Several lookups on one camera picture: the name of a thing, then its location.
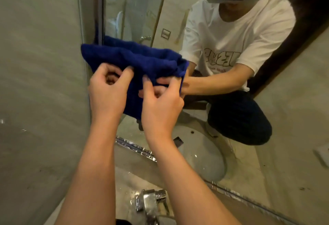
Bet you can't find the person's left hand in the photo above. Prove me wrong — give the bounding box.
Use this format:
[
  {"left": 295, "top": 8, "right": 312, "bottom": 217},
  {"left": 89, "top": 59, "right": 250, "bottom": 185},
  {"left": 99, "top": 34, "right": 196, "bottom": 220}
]
[{"left": 88, "top": 63, "right": 135, "bottom": 125}]

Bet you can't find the person's right hand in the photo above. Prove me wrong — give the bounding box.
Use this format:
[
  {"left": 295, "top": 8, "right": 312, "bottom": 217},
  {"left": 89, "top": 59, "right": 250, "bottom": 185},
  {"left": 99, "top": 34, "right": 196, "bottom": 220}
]
[{"left": 138, "top": 74, "right": 185, "bottom": 146}]

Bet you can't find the blue microfibre cloth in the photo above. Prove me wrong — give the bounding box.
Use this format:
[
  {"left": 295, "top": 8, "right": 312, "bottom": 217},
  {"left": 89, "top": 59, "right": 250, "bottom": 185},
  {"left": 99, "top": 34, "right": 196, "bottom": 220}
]
[{"left": 81, "top": 43, "right": 190, "bottom": 120}]

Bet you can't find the silver framed wall mirror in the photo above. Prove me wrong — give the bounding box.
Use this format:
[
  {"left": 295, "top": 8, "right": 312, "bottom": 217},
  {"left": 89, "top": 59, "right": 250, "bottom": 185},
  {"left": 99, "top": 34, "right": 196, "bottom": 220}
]
[{"left": 77, "top": 0, "right": 329, "bottom": 225}]

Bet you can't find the person's right forearm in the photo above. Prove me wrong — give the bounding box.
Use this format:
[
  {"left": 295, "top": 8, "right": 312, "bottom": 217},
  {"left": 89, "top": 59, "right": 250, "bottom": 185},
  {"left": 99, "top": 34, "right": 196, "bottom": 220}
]
[{"left": 149, "top": 140, "right": 241, "bottom": 225}]

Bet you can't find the person's left forearm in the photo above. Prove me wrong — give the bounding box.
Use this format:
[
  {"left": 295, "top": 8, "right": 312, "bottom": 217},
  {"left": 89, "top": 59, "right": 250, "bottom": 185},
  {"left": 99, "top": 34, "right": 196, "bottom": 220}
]
[{"left": 55, "top": 119, "right": 121, "bottom": 225}]

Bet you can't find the chrome sink faucet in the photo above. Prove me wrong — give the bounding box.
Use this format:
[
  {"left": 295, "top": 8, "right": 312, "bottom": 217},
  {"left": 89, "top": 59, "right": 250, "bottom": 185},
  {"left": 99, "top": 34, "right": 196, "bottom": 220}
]
[{"left": 130, "top": 189, "right": 171, "bottom": 225}]

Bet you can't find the glass shower enclosure gold frame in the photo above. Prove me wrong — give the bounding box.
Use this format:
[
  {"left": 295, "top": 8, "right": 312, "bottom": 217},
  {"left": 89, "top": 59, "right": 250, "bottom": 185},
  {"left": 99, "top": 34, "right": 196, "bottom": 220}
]
[{"left": 0, "top": 0, "right": 92, "bottom": 225}]

